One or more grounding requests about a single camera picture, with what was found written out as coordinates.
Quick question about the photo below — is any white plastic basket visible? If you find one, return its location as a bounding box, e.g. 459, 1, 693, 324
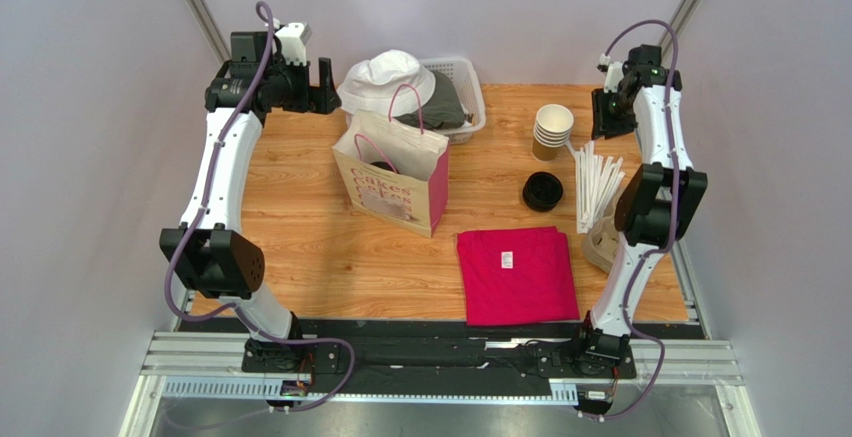
346, 57, 488, 146

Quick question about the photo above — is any olive green folded garment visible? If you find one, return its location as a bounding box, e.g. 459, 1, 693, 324
379, 70, 466, 131

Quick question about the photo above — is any white bucket hat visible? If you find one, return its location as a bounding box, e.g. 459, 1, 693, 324
337, 50, 436, 117

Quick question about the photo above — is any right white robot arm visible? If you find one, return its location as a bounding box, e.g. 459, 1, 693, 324
574, 44, 708, 370

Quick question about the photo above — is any stack of paper cups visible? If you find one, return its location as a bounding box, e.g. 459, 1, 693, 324
532, 104, 575, 162

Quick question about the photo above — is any pink and cream paper bag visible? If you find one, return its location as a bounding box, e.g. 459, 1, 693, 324
332, 111, 450, 238

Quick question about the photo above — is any bundle of white straws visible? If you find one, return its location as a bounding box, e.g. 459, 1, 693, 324
565, 141, 625, 234

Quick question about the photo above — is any cardboard cup carrier tray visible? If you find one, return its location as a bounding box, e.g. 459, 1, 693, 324
581, 214, 619, 273

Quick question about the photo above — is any folded red t-shirt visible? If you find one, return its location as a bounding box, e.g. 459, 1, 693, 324
456, 227, 580, 327

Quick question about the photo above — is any stack of black lids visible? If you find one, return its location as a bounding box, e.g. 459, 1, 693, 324
521, 172, 564, 212

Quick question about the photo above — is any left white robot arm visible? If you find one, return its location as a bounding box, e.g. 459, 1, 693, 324
159, 22, 340, 342

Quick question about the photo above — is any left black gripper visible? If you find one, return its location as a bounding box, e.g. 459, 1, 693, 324
262, 55, 341, 115

